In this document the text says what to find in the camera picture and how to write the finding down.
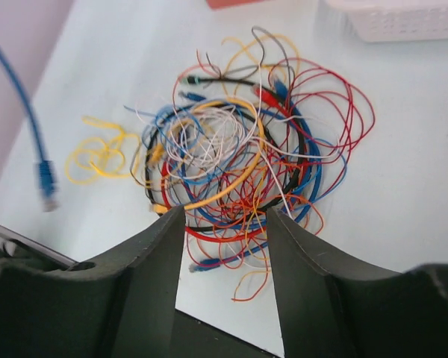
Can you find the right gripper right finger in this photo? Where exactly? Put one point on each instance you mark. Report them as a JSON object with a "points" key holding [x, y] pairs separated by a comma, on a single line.
{"points": [[332, 304]]}

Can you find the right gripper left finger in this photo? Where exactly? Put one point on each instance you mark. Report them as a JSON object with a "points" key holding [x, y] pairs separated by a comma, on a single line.
{"points": [[97, 291]]}

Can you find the left white plastic basket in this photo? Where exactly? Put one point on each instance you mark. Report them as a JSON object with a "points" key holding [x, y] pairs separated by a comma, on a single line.
{"points": [[395, 21]]}

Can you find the orange square box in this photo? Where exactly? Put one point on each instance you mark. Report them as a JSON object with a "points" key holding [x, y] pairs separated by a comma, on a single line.
{"points": [[221, 4]]}

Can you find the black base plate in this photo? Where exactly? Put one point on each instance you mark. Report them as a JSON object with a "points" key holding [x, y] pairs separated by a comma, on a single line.
{"points": [[97, 298]]}

